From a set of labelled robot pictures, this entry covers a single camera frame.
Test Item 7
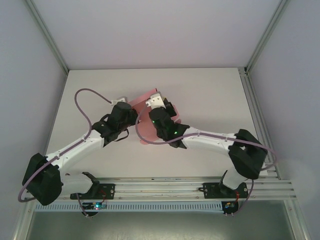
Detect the pink paper box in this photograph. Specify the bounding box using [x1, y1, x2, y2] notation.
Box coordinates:
[129, 87, 185, 146]

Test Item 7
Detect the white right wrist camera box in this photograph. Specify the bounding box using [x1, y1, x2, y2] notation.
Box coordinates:
[146, 92, 166, 110]

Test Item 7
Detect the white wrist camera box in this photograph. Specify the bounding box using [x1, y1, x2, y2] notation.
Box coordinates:
[146, 92, 166, 110]
[110, 95, 129, 105]

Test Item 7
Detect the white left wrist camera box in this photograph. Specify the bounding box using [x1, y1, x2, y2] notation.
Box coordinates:
[110, 95, 129, 105]

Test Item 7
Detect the aluminium mounting rail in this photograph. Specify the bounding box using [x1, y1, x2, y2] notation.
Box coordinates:
[24, 176, 297, 201]

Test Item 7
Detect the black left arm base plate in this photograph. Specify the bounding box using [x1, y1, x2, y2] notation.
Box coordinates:
[69, 183, 116, 201]

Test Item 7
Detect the white slotted cable duct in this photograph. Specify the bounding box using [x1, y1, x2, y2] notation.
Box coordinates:
[34, 201, 225, 213]

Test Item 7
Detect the aluminium side rail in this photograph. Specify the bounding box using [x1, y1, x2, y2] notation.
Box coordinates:
[238, 67, 281, 180]

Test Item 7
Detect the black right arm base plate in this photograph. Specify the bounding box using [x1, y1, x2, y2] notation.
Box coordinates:
[203, 182, 250, 200]

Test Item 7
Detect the aluminium frame post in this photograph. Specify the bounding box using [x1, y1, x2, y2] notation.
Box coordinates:
[244, 0, 289, 74]
[24, 0, 69, 74]

